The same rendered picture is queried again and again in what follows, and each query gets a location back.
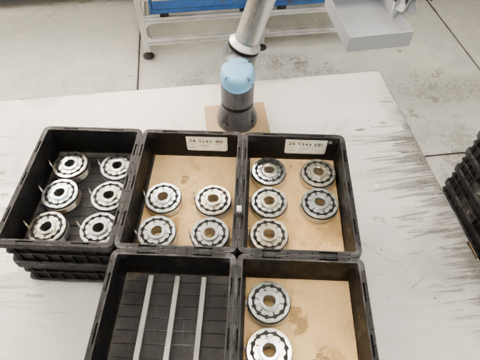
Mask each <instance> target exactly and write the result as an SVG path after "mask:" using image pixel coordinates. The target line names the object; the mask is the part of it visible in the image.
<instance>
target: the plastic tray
mask: <svg viewBox="0 0 480 360"><path fill-rule="evenodd" d="M392 5H393V0H325V4H324V6H325V8H326V10H327V12H328V14H329V16H330V18H331V21H332V23H333V25H334V27H335V29H336V31H337V33H338V35H339V37H340V39H341V41H342V43H343V45H344V48H345V49H346V52H351V51H365V50H372V49H385V48H393V47H400V46H409V44H410V43H411V39H412V36H413V34H414V30H413V29H412V27H411V26H410V25H409V23H408V21H407V20H406V19H405V17H404V15H403V14H402V13H401V12H400V11H397V13H396V15H395V17H394V18H393V17H392V14H391V11H392Z"/></svg>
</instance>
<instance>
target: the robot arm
mask: <svg viewBox="0 0 480 360"><path fill-rule="evenodd" d="M275 1H276V0H247V2H246V6H245V8H244V12H243V14H242V16H241V20H240V22H239V26H238V28H237V30H236V33H234V34H232V35H231V36H230V37H229V40H228V41H227V43H226V45H225V47H224V50H223V63H222V68H221V72H220V81H221V105H220V107H219V110H218V112H217V122H218V125H219V126H220V127H221V128H222V129H223V130H225V131H237V132H240V133H244V132H247V131H250V130H251V129H253V128H254V127H255V125H256V122H257V112H256V109H255V107H254V82H255V71H254V64H255V61H256V58H257V56H258V55H259V52H260V49H261V47H260V44H259V40H260V38H261V35H262V33H263V31H264V28H265V26H266V23H267V21H268V19H269V16H270V13H271V10H272V9H273V7H274V4H275ZM417 1H418V0H394V1H393V5H392V11H391V14H392V17H393V18H394V17H395V15H396V13H397V11H400V12H401V13H402V14H405V13H408V14H411V15H413V14H415V13H416V3H417Z"/></svg>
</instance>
